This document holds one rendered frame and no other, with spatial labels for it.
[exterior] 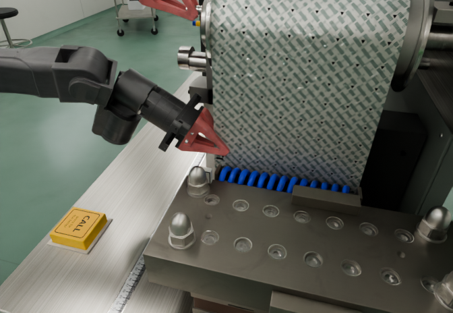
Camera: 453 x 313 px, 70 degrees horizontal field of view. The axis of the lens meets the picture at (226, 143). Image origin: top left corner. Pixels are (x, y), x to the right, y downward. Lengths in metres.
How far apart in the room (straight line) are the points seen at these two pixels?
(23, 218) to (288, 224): 1.87
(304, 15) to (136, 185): 0.49
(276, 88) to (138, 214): 0.37
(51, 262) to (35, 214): 1.53
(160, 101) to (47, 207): 1.74
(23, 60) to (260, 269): 0.42
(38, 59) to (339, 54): 0.40
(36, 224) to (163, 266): 1.70
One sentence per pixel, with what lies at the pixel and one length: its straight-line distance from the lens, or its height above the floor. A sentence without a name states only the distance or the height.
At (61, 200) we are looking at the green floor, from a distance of 2.20.
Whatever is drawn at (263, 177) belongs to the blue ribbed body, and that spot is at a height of 1.04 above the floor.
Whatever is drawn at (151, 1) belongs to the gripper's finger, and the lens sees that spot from 0.51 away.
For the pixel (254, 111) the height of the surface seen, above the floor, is 1.14.
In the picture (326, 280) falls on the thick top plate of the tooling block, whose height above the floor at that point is 1.03.
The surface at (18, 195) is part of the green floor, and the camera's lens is 2.37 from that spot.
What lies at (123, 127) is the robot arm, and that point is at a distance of 0.56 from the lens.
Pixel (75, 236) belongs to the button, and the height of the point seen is 0.92.
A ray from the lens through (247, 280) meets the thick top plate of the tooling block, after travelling 0.42.
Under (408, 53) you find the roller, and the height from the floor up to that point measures 1.24.
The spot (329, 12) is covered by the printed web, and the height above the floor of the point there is 1.28.
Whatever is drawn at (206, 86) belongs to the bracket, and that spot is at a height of 1.14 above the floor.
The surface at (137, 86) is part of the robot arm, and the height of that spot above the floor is 1.17.
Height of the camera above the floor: 1.38
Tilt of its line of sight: 34 degrees down
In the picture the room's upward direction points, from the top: straight up
